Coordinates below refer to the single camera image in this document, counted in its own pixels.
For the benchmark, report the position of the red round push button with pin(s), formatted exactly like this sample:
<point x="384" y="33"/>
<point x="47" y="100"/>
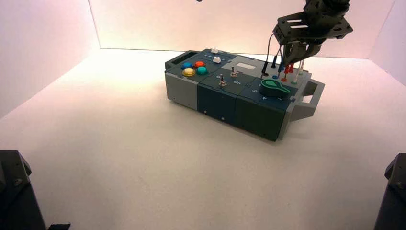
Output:
<point x="199" y="64"/>

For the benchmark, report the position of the silver metal toggle switch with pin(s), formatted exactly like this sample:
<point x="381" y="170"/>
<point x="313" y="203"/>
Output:
<point x="222" y="81"/>
<point x="233" y="73"/>

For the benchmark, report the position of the blue round push button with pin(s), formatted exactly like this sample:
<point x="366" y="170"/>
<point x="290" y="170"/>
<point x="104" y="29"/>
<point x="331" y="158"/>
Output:
<point x="186" y="65"/>

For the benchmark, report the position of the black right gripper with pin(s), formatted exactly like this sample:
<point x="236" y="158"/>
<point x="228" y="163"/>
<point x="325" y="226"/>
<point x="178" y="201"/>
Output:
<point x="317" y="27"/>

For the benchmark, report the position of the teal and grey task box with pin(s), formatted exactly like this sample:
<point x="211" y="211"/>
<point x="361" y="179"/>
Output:
<point x="215" y="101"/>

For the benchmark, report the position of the green rotary selector knob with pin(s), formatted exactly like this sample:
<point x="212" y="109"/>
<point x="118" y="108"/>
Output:
<point x="273" y="89"/>

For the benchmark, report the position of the green round push button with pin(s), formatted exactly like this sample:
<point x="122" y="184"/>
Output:
<point x="201" y="70"/>

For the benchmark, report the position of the white slider knob up triangle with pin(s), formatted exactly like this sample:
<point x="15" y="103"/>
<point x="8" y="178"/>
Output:
<point x="216" y="59"/>

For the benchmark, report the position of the white slider knob down triangle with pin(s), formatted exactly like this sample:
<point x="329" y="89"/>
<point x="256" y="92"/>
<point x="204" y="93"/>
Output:
<point x="214" y="50"/>

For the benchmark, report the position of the yellow round push button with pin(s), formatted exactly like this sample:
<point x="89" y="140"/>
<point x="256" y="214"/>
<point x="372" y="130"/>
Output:
<point x="188" y="72"/>

